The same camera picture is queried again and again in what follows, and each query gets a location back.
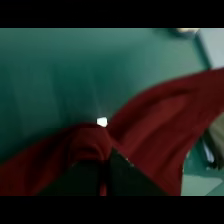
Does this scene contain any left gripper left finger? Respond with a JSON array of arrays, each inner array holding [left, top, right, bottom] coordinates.
[[39, 160, 105, 197]]

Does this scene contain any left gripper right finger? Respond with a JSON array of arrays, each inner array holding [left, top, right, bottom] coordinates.
[[105, 147, 168, 197]]

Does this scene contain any red garment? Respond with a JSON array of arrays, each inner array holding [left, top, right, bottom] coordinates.
[[0, 67, 224, 197]]

